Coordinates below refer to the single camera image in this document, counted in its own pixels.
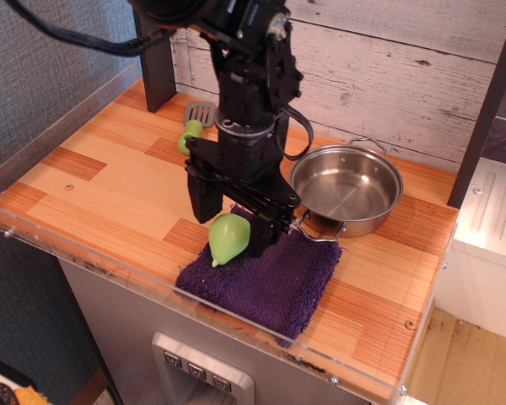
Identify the dark left shelf post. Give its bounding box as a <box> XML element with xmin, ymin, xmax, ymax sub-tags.
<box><xmin>140</xmin><ymin>31</ymin><xmax>177</xmax><ymax>113</ymax></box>

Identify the dark right shelf post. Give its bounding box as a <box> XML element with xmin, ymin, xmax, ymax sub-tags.
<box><xmin>447</xmin><ymin>39</ymin><xmax>506</xmax><ymax>208</ymax></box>

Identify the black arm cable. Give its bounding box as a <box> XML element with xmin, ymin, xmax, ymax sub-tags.
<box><xmin>6</xmin><ymin>0</ymin><xmax>178</xmax><ymax>58</ymax></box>

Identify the metal bowl with handles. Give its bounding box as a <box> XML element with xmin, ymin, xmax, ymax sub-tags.
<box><xmin>289</xmin><ymin>137</ymin><xmax>404</xmax><ymax>242</ymax></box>

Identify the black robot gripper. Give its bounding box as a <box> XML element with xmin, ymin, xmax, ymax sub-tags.
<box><xmin>186</xmin><ymin>120</ymin><xmax>299</xmax><ymax>257</ymax></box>

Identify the purple folded towel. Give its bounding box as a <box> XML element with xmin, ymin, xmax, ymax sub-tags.
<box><xmin>175</xmin><ymin>203</ymin><xmax>343</xmax><ymax>349</ymax></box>

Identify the grey toy fridge cabinet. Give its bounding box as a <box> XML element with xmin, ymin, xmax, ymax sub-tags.
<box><xmin>60</xmin><ymin>260</ymin><xmax>395</xmax><ymax>404</ymax></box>

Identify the dark shelf post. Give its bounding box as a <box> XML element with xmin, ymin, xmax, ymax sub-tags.
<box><xmin>447</xmin><ymin>39</ymin><xmax>506</xmax><ymax>208</ymax></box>
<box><xmin>140</xmin><ymin>31</ymin><xmax>177</xmax><ymax>113</ymax></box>

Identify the green handled grey spatula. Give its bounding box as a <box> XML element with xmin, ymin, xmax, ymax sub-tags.
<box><xmin>177</xmin><ymin>100</ymin><xmax>217</xmax><ymax>155</ymax></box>

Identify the clear acrylic guard rail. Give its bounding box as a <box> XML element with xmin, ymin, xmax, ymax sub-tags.
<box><xmin>0</xmin><ymin>65</ymin><xmax>457</xmax><ymax>404</ymax></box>

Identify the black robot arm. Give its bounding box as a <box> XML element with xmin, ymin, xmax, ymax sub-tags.
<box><xmin>132</xmin><ymin>1</ymin><xmax>303</xmax><ymax>257</ymax></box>

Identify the green toy pear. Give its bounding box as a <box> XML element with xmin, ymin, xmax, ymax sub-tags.
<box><xmin>208</xmin><ymin>213</ymin><xmax>250</xmax><ymax>267</ymax></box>

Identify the yellow object bottom left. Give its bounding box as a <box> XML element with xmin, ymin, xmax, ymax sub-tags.
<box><xmin>10</xmin><ymin>386</ymin><xmax>50</xmax><ymax>405</ymax></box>

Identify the white toy sink unit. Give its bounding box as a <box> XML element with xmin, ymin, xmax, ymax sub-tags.
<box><xmin>433</xmin><ymin>159</ymin><xmax>506</xmax><ymax>337</ymax></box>

